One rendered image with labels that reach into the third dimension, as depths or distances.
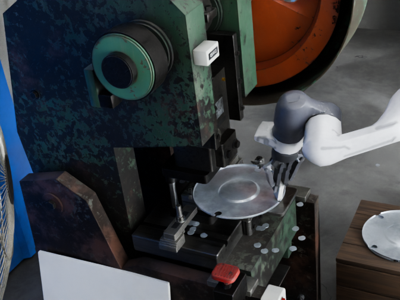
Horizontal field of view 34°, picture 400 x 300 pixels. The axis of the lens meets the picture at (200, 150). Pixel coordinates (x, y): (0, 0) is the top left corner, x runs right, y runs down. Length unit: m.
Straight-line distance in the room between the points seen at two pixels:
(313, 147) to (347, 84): 2.79
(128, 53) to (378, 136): 0.64
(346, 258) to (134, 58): 1.22
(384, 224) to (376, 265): 0.23
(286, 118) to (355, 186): 1.77
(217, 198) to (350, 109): 2.20
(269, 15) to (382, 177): 1.57
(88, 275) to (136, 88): 0.81
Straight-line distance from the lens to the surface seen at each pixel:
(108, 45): 1.61
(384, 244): 2.50
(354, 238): 2.54
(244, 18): 1.93
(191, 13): 1.63
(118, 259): 2.13
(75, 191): 2.04
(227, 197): 2.02
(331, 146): 1.65
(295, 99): 1.69
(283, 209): 1.97
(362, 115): 4.06
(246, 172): 2.14
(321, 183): 3.44
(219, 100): 1.93
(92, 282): 2.22
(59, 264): 2.27
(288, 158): 1.82
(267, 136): 1.79
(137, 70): 1.59
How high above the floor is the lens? 1.96
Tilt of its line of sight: 31 degrees down
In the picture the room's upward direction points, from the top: 7 degrees counter-clockwise
